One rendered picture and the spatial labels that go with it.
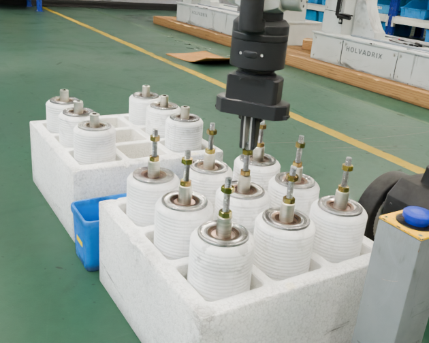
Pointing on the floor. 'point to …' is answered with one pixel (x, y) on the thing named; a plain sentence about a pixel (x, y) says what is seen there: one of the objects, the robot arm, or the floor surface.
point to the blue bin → (88, 229)
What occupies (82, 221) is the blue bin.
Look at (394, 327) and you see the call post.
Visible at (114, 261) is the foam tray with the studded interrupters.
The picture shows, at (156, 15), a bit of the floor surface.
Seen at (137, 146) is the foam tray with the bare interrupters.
